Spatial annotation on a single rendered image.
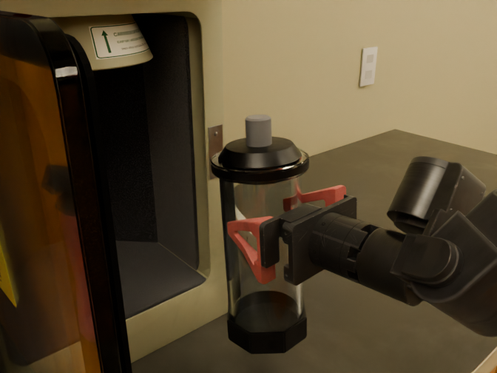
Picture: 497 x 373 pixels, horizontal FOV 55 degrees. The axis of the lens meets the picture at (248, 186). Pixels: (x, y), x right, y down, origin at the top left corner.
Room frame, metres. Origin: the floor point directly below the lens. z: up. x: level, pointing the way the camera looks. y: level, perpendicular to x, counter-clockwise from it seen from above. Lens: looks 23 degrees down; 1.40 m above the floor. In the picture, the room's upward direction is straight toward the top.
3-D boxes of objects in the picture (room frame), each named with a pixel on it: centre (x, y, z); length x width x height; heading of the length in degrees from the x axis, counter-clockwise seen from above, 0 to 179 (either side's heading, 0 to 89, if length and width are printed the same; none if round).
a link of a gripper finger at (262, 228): (0.44, -0.02, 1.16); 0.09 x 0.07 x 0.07; 43
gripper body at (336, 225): (0.41, -0.09, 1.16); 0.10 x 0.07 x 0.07; 133
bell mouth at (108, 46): (0.57, 0.20, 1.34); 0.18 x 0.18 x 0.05
